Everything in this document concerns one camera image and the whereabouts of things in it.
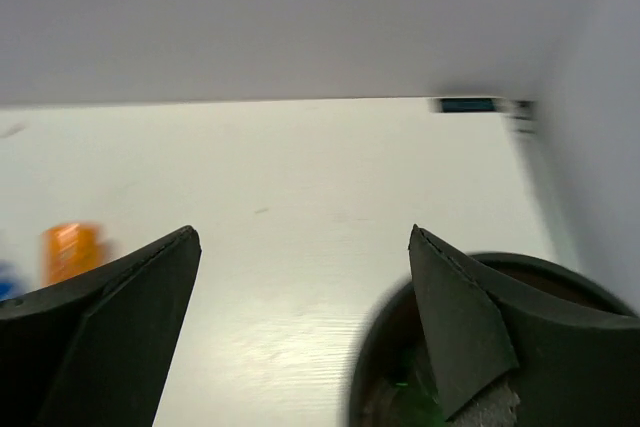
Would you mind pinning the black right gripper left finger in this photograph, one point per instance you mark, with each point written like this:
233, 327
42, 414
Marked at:
95, 350

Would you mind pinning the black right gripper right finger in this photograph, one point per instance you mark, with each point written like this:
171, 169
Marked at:
539, 346

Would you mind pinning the dark brown round bin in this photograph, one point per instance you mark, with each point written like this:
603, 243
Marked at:
392, 384

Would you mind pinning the orange bottle with patterned label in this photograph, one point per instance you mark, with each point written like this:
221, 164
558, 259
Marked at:
71, 249

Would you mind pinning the clear bottle with blue label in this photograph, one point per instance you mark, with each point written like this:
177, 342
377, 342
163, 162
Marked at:
12, 282

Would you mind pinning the blue sticker right corner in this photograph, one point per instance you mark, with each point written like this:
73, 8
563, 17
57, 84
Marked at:
467, 105

